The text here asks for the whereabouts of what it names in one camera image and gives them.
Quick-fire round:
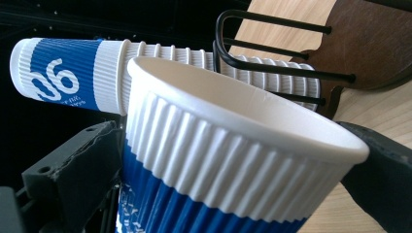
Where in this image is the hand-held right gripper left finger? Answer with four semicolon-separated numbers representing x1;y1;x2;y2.
20;119;130;233

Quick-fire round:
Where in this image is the blue white paper cup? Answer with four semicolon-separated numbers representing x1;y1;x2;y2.
115;56;370;233

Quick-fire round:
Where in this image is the stack of ribbed paper cups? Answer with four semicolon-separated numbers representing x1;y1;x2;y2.
9;37;323;117

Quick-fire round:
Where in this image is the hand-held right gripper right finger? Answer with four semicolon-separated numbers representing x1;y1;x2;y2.
336;120;412;233

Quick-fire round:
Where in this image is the dark wooden cup holder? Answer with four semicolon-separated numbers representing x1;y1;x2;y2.
212;0;412;120

